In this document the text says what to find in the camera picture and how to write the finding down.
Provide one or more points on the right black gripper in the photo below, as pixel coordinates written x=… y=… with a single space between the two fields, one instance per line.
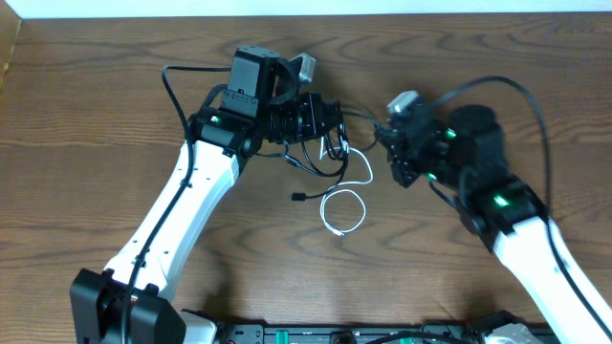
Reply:
x=398 y=146

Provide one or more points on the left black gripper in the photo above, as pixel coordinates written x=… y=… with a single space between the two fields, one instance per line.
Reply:
x=316 y=125

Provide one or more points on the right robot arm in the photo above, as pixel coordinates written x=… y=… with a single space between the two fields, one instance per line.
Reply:
x=467 y=155

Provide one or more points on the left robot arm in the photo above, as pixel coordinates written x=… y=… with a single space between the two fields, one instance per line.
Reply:
x=265 y=100

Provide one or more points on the cardboard box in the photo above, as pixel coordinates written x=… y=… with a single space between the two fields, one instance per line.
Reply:
x=10 y=28

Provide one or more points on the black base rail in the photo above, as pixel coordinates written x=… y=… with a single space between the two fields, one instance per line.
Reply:
x=268 y=334

